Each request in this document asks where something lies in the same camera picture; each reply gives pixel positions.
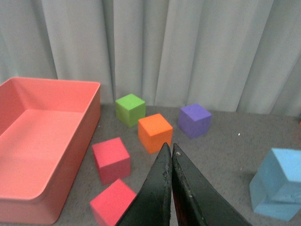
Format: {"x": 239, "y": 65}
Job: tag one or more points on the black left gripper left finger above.
{"x": 152, "y": 204}

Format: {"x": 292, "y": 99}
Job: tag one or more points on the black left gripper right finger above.
{"x": 196, "y": 201}

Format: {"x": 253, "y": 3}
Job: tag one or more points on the light blue foam cube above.
{"x": 263, "y": 205}
{"x": 280, "y": 173}

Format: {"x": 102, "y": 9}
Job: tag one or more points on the bright red foam cube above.
{"x": 110, "y": 204}

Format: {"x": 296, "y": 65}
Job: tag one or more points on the dark red foam cube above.
{"x": 112, "y": 160}

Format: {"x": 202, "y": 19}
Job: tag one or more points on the orange foam cube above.
{"x": 153, "y": 132}

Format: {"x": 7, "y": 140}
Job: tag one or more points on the purple foam cube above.
{"x": 194, "y": 120}

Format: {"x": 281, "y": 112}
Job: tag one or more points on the green foam cube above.
{"x": 130, "y": 109}

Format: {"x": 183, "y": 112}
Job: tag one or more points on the pink plastic bin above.
{"x": 45, "y": 129}

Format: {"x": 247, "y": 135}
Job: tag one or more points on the grey curtain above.
{"x": 228, "y": 55}

